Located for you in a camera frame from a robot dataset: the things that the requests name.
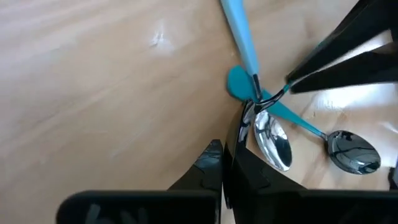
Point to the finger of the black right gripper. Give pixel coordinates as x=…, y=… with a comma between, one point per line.
x=357, y=70
x=357, y=28

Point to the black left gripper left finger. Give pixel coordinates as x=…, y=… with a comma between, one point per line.
x=155, y=207

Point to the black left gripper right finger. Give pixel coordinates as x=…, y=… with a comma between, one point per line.
x=280, y=208

